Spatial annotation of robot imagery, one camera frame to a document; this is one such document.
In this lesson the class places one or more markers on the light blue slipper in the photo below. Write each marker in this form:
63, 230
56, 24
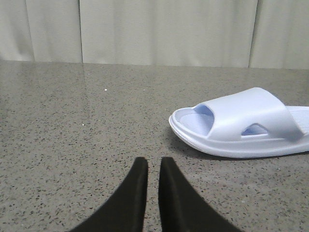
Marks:
249, 124

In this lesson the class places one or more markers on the pale green curtain backdrop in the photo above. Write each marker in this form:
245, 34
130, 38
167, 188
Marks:
214, 33

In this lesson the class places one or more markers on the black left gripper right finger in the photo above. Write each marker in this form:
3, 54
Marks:
182, 209

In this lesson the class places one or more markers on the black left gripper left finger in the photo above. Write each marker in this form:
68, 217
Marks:
124, 210

